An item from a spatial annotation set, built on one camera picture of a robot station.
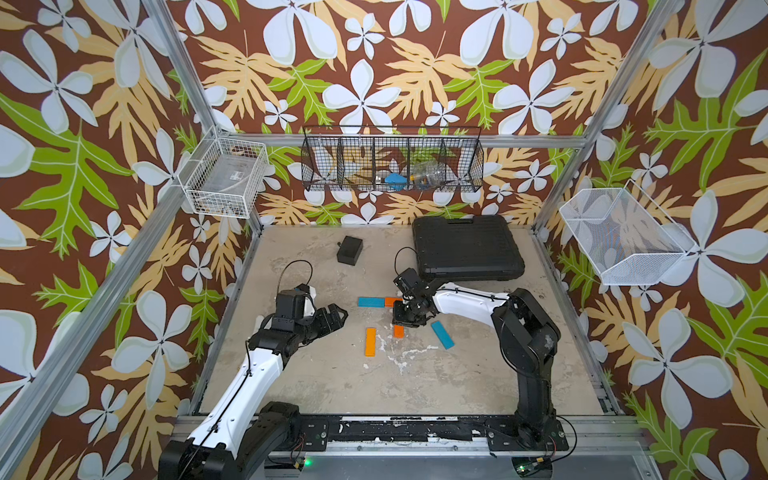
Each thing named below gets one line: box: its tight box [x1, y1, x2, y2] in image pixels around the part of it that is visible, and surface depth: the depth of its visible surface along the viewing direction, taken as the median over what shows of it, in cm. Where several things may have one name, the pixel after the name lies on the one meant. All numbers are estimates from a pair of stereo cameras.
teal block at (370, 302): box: [357, 297, 385, 308], surface depth 101 cm
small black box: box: [336, 235, 364, 266], surface depth 112 cm
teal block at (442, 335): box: [431, 320, 455, 350], surface depth 94 cm
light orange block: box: [365, 328, 377, 357], surface depth 92 cm
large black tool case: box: [412, 215, 525, 281], surface depth 107 cm
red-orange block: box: [393, 325, 405, 339], surface depth 94 cm
